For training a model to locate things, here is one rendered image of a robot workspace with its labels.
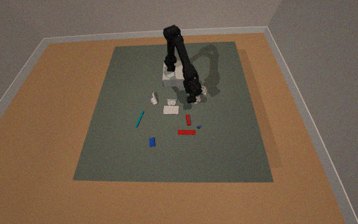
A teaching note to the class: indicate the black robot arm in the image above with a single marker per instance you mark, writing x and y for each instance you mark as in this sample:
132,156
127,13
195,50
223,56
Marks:
189,72

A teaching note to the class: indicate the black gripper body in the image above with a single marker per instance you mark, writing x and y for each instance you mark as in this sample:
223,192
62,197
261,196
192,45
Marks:
191,98

